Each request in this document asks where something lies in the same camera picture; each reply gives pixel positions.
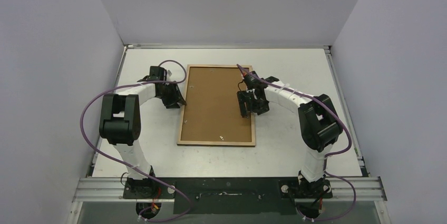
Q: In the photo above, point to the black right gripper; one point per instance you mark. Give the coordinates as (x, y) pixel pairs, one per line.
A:
(252, 98)

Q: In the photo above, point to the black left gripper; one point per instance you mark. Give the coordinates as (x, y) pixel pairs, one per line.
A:
(176, 97)

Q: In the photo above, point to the wooden picture frame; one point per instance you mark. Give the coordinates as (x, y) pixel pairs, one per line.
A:
(181, 117)

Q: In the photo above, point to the brown frame backing board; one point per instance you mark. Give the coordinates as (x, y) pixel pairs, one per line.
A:
(216, 107)

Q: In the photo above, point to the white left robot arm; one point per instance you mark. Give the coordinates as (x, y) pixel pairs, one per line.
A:
(120, 124)

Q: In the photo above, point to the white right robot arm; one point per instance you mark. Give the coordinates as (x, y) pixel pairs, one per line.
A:
(317, 120)

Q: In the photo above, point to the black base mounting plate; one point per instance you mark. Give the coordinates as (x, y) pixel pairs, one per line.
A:
(239, 195)

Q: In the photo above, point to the aluminium rail front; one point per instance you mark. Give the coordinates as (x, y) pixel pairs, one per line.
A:
(98, 189)

